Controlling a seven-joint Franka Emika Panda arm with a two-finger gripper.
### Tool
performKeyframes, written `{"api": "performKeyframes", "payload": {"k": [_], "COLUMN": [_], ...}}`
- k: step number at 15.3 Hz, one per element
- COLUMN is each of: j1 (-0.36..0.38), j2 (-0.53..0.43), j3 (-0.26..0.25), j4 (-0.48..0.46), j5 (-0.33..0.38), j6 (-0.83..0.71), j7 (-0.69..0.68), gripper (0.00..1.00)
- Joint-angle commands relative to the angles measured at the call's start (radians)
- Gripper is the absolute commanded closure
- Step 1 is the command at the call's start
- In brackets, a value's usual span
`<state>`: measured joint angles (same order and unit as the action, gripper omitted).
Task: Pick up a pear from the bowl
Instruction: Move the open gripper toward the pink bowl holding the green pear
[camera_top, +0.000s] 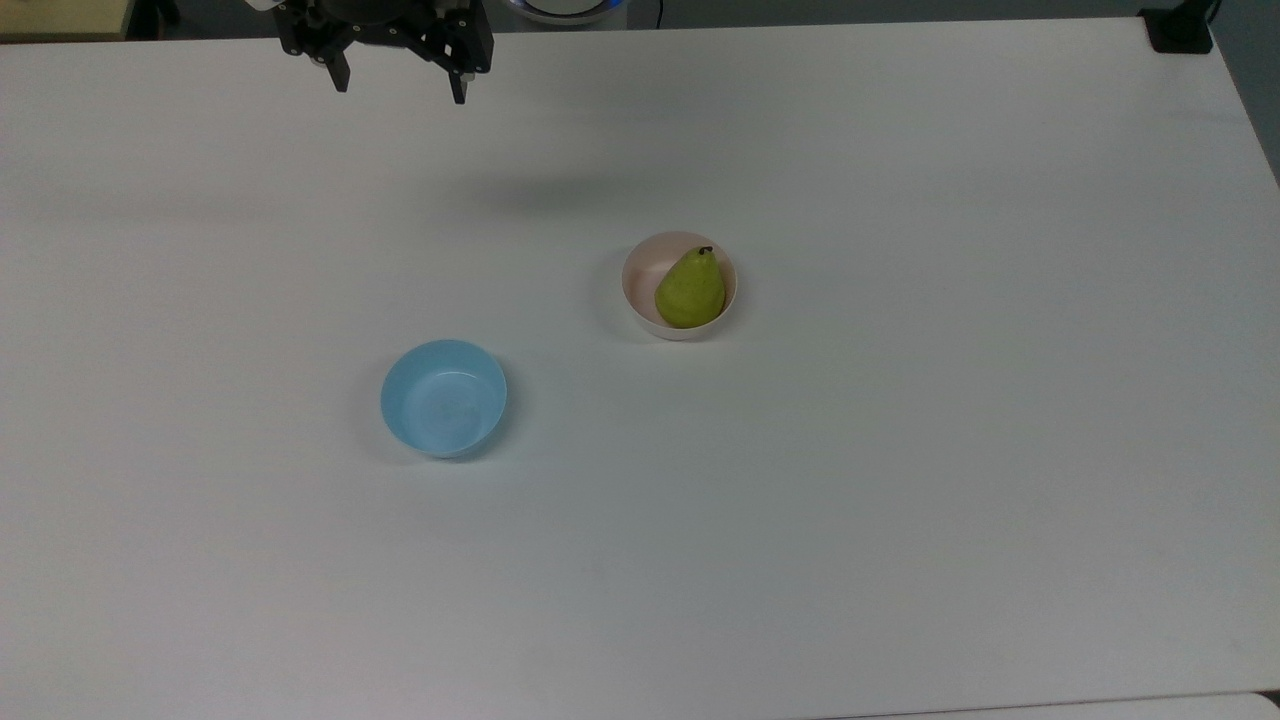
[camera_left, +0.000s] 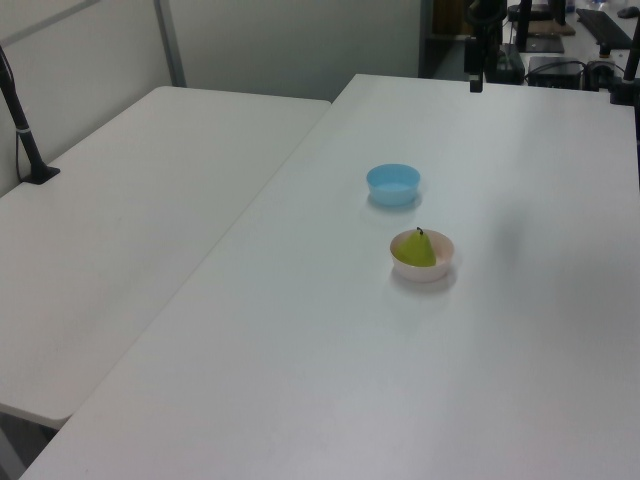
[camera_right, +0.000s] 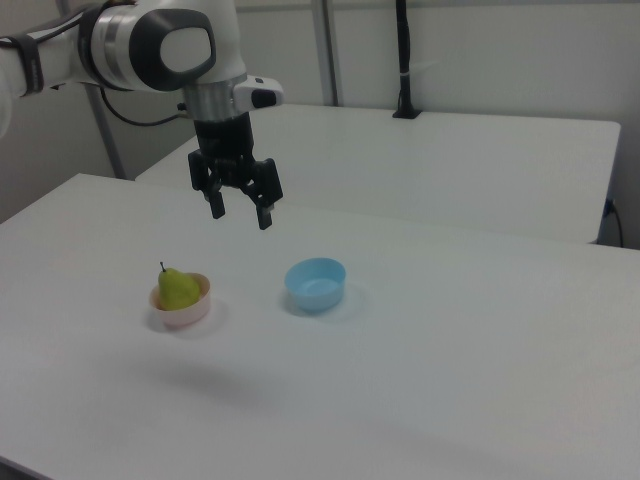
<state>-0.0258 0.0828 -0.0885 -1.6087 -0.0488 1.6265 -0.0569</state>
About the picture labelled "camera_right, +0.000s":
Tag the green pear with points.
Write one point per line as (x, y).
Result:
(176, 291)

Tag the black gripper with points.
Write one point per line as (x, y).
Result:
(225, 140)

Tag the grey metal partition post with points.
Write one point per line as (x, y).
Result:
(327, 50)
(107, 140)

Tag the pink plastic bowl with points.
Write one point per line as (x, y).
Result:
(186, 314)

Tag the blue plastic bowl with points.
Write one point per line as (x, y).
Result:
(315, 287)

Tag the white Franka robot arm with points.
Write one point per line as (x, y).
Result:
(125, 45)

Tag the black clamped pole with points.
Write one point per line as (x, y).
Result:
(405, 55)

